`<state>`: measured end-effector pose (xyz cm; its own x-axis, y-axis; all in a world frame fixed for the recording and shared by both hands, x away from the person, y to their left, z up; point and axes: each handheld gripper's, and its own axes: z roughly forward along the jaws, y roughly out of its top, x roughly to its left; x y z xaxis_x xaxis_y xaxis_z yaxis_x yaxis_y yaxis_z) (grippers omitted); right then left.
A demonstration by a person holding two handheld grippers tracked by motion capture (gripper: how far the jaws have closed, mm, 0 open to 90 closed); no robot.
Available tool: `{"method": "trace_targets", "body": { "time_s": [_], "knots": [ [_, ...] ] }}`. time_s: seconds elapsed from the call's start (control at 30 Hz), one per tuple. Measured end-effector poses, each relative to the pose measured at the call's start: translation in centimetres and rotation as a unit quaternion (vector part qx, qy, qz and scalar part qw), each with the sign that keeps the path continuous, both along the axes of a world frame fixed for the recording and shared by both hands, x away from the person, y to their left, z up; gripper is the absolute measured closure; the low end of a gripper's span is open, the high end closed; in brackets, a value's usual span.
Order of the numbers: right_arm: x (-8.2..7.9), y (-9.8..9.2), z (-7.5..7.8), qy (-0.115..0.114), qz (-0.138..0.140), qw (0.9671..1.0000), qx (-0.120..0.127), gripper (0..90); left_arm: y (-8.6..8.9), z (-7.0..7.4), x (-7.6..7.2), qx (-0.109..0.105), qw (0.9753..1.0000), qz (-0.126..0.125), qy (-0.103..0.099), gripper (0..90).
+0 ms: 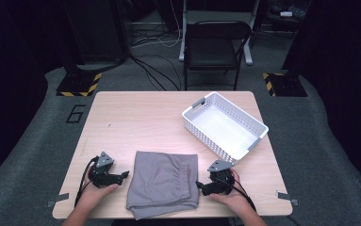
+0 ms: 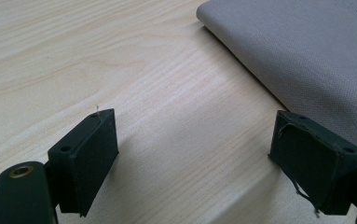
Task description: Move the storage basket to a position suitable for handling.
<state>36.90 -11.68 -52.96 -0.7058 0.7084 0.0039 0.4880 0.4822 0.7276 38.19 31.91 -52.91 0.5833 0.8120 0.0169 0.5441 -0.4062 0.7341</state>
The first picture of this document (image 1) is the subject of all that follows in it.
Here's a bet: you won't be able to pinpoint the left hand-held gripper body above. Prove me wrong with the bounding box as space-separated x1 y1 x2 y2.
88 151 123 189

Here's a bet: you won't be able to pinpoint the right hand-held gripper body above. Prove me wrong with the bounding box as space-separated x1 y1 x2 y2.
206 159 236 196

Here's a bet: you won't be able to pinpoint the gray pants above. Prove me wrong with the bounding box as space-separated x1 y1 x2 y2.
125 151 201 221

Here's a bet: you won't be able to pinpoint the white perforated plastic basket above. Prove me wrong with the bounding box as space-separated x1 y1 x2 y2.
181 90 270 165

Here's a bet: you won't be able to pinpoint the person's left hand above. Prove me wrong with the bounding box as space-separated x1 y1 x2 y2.
79 169 120 216

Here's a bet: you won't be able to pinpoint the person's right hand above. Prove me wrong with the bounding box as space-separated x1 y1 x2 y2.
208 168 252 218

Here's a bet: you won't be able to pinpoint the gray tape strip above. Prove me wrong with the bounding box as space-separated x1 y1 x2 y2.
274 189 300 207
45 192 71 209

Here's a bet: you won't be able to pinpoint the black stand base hazard stripes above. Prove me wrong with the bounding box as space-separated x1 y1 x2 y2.
56 72 103 98
261 72 309 98

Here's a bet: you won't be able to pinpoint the black folding chair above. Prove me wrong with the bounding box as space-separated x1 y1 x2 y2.
183 20 254 92

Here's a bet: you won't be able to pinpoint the black cabinet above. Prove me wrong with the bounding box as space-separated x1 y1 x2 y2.
62 0 129 65

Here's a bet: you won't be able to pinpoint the left hand-held gripper black cable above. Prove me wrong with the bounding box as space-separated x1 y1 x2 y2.
74 155 100 208

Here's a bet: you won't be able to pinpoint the hand-held gripper black cable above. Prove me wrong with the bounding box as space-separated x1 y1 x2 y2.
74 155 100 208
215 175 258 213

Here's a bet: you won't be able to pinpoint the right hand-held gripper black cable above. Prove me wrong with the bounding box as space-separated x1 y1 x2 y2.
215 175 258 213

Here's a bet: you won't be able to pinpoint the black floor cables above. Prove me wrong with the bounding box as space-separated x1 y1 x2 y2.
128 54 183 92

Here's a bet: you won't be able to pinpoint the white desk frame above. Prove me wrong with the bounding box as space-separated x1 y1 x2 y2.
178 0 261 67

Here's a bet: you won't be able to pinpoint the white floor cables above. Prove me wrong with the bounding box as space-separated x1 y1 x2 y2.
130 0 183 50

